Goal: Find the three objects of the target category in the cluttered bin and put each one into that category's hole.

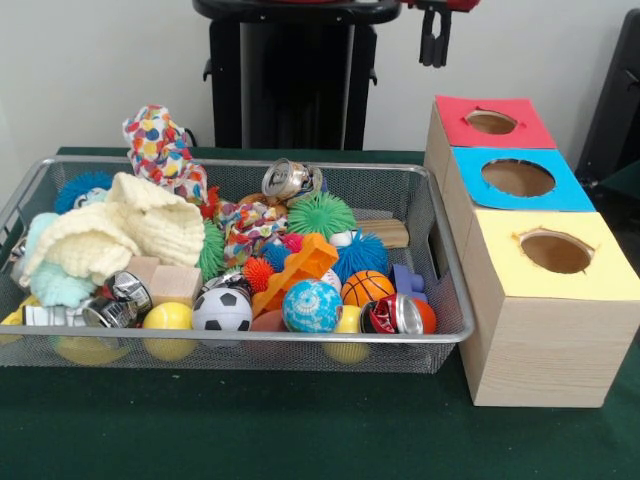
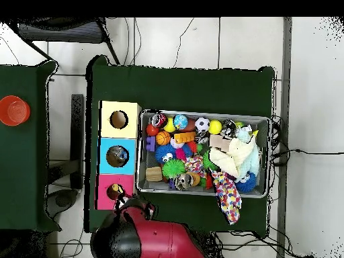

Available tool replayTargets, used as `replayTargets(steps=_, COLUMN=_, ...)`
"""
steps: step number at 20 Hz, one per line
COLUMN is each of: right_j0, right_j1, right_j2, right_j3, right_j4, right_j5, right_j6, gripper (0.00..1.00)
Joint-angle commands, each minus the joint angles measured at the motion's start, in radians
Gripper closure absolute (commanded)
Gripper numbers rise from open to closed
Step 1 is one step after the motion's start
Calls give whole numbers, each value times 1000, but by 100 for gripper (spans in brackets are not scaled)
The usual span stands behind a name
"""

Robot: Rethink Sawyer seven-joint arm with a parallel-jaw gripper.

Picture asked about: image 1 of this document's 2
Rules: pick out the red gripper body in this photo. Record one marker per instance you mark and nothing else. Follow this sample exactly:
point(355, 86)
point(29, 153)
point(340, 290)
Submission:
point(450, 4)

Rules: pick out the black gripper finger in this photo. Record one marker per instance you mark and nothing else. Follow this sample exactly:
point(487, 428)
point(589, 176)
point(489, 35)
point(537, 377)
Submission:
point(427, 37)
point(442, 40)

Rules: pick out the polka dot cloth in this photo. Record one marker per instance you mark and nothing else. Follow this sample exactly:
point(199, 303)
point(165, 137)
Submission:
point(160, 145)

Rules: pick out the cream knitted cloth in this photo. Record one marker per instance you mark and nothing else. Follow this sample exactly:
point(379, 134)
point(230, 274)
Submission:
point(110, 230)

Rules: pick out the mint green cloth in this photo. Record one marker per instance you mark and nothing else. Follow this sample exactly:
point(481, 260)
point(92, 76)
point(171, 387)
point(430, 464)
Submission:
point(60, 290)

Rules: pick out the wooden box with three holes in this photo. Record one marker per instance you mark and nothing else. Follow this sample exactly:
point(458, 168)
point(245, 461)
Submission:
point(550, 350)

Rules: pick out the black panel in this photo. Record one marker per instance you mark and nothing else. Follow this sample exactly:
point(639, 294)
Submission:
point(615, 100)

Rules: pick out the ridged wooden block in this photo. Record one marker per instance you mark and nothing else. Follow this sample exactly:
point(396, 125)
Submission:
point(390, 232)

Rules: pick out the crushed silver can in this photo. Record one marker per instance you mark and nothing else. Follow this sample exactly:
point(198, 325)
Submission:
point(285, 177)

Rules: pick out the dark green table cloth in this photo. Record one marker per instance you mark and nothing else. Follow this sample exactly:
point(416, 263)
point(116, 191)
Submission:
point(625, 182)
point(300, 430)

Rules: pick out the orange toy brick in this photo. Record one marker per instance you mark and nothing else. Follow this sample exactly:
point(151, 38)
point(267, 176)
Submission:
point(305, 262)

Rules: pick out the colourful patterned cloth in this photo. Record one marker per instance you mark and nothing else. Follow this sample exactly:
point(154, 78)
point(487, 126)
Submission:
point(255, 227)

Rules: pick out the small basketball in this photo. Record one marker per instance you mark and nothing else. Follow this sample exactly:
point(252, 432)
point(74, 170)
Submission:
point(367, 289)

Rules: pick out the crushed red can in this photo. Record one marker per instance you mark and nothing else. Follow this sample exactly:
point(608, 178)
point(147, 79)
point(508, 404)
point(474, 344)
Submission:
point(390, 315)

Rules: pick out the globe print ball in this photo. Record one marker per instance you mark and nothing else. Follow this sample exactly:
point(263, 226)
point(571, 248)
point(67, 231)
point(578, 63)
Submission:
point(312, 306)

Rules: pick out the large green spiky ball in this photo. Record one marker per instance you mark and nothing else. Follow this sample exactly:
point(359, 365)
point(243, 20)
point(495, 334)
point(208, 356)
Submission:
point(212, 250)

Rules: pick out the soccer ball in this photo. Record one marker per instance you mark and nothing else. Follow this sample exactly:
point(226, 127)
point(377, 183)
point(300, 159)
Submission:
point(222, 310)

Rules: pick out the yellow ball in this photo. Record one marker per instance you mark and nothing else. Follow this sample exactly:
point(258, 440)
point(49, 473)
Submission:
point(169, 317)

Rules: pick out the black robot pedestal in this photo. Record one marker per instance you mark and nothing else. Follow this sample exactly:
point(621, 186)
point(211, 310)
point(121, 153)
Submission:
point(290, 90)

